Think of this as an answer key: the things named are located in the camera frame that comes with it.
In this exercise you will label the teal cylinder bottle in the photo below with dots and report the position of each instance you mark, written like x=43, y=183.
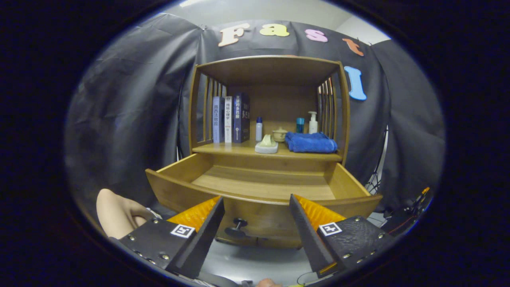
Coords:
x=300, y=125

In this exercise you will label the white bottle with blue cap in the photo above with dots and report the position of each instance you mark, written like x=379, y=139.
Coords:
x=259, y=130

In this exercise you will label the wooden countertop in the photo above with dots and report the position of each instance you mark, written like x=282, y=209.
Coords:
x=235, y=149

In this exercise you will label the dark blue book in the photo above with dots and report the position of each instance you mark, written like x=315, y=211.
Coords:
x=241, y=117

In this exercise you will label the pale green ceramic dish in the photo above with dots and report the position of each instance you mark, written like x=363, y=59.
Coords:
x=266, y=146

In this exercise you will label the wooden drawer with black knob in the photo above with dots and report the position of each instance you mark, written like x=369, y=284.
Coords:
x=259, y=179

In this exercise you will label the white pump bottle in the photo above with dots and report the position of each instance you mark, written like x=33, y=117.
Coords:
x=313, y=125

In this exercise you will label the black backdrop cloth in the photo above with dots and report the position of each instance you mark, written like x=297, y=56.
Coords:
x=131, y=111

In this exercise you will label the beige lidded teacup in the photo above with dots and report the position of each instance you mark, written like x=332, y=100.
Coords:
x=280, y=136

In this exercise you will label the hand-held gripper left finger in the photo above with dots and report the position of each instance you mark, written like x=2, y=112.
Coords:
x=203, y=239

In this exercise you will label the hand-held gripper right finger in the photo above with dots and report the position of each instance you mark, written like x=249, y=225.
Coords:
x=308, y=239

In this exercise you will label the wooden cabinet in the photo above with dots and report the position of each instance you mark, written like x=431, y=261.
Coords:
x=279, y=103

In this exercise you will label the light blue book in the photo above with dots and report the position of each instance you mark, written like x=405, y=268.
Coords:
x=218, y=119

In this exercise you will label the orange and black tool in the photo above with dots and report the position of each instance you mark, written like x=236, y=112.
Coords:
x=418, y=201

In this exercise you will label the blue towel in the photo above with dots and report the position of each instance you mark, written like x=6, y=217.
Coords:
x=310, y=142

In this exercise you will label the white book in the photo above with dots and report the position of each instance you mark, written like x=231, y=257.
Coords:
x=228, y=119

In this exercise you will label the light stand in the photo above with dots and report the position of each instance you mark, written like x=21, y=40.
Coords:
x=376, y=175

